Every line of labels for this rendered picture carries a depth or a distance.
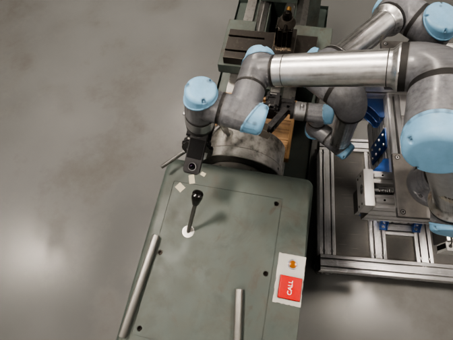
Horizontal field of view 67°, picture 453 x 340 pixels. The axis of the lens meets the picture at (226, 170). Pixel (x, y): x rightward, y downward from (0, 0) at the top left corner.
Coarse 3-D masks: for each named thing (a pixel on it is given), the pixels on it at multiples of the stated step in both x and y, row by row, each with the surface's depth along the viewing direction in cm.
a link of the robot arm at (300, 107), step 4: (296, 104) 132; (300, 104) 132; (304, 104) 132; (296, 108) 132; (300, 108) 132; (304, 108) 131; (296, 112) 132; (300, 112) 132; (304, 112) 131; (296, 116) 133; (300, 116) 132; (304, 116) 132; (300, 120) 134
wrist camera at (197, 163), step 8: (192, 136) 89; (192, 144) 89; (200, 144) 89; (192, 152) 90; (200, 152) 89; (192, 160) 90; (200, 160) 90; (184, 168) 90; (192, 168) 90; (200, 168) 90
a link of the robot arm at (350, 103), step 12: (336, 96) 99; (348, 96) 98; (360, 96) 99; (336, 108) 102; (348, 108) 101; (360, 108) 101; (336, 120) 114; (348, 120) 106; (360, 120) 107; (336, 132) 120; (348, 132) 117; (324, 144) 139; (336, 144) 129; (348, 144) 131
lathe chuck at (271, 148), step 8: (216, 136) 118; (232, 136) 115; (240, 136) 114; (248, 136) 114; (256, 136) 115; (272, 136) 118; (216, 144) 116; (224, 144) 114; (232, 144) 114; (240, 144) 113; (248, 144) 113; (256, 144) 114; (264, 144) 115; (272, 144) 117; (280, 144) 121; (264, 152) 114; (272, 152) 117; (280, 152) 121; (280, 160) 121
